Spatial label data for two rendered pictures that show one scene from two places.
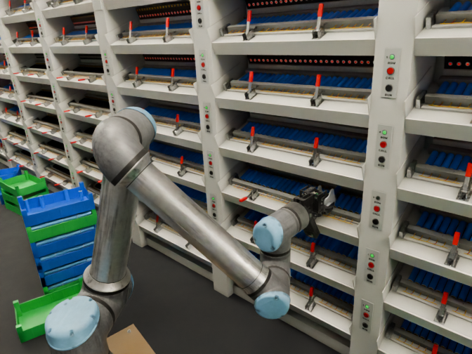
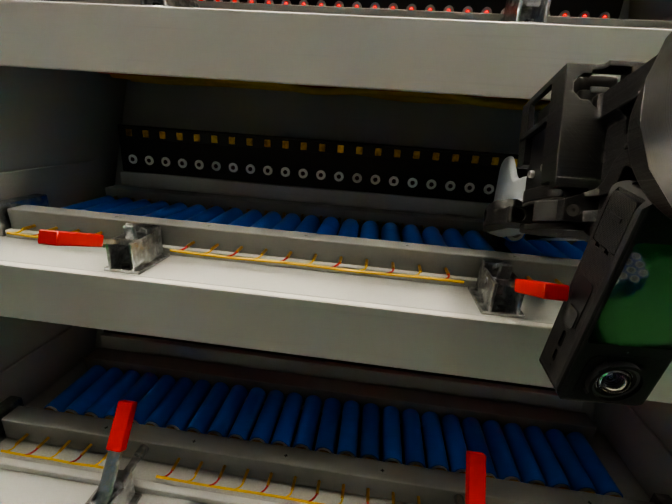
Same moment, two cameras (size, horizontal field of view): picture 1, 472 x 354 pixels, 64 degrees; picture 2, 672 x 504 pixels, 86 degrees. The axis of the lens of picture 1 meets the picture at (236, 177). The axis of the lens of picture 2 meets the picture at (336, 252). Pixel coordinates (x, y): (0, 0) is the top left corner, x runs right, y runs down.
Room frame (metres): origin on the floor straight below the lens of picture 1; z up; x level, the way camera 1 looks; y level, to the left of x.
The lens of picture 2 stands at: (1.03, -0.01, 0.57)
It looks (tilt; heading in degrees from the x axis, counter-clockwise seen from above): 1 degrees up; 322
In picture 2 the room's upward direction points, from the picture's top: 6 degrees clockwise
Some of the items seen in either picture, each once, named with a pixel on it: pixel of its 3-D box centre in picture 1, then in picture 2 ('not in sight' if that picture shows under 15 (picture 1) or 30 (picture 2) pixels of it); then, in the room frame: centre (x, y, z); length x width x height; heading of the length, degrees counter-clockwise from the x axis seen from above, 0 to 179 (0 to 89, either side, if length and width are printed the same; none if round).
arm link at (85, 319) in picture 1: (78, 333); not in sight; (0.89, 0.49, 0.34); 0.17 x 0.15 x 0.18; 171
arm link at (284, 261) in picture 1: (274, 265); not in sight; (0.94, -0.10, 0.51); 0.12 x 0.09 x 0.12; 171
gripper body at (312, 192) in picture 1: (308, 205); (637, 154); (1.08, -0.23, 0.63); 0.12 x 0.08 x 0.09; 136
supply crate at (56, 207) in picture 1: (56, 202); not in sight; (1.63, 0.86, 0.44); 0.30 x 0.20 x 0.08; 123
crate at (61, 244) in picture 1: (63, 232); not in sight; (1.63, 0.86, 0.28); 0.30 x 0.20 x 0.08; 123
